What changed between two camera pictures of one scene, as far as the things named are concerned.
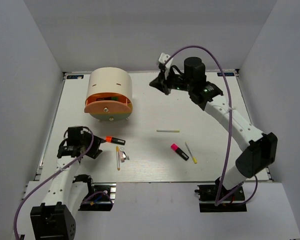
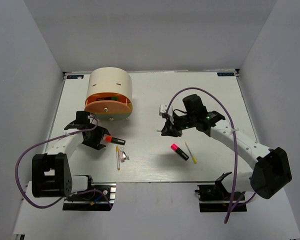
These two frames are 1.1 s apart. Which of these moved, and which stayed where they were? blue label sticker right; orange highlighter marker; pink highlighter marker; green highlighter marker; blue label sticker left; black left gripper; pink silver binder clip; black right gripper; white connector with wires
Moved: white connector with wires; black right gripper; black left gripper
Stayed: pink highlighter marker; blue label sticker right; orange highlighter marker; green highlighter marker; blue label sticker left; pink silver binder clip
